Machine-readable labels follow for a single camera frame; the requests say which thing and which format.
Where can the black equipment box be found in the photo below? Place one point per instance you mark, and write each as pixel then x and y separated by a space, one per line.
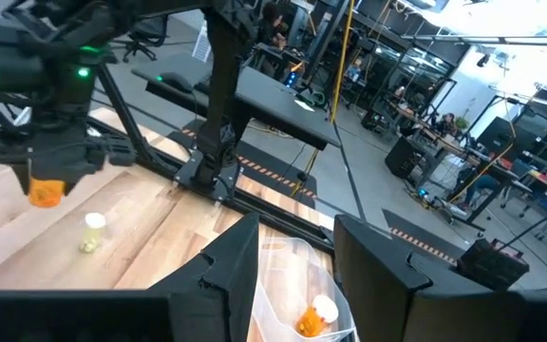
pixel 492 263

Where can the clear plastic bin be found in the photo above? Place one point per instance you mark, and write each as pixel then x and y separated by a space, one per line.
pixel 278 285

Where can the large amber pill bottle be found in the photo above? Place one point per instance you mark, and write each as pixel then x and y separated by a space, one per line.
pixel 45 195

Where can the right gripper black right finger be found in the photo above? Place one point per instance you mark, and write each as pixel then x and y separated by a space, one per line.
pixel 378 285

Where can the black aluminium table frame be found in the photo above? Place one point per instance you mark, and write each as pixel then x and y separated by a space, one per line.
pixel 283 218

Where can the person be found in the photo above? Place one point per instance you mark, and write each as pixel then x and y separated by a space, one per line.
pixel 271 24
pixel 480 183
pixel 355 71
pixel 446 124

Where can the small orange pill bottle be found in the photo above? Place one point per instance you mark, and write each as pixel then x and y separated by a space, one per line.
pixel 311 323

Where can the small clear pill bottle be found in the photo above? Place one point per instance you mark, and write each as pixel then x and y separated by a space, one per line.
pixel 92 233

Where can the black office desk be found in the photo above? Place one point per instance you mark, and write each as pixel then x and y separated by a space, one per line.
pixel 264 104

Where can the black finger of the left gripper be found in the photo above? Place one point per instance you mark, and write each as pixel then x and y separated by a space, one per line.
pixel 23 178
pixel 69 161

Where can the white paper sheet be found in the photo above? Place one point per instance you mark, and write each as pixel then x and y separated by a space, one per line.
pixel 304 105

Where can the black cabinet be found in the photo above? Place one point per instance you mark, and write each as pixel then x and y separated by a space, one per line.
pixel 401 159

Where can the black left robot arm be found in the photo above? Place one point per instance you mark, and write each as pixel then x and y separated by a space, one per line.
pixel 7 62

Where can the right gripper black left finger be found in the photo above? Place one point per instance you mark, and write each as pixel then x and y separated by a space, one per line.
pixel 226 294

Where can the black office chair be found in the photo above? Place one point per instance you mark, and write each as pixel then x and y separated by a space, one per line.
pixel 147 31

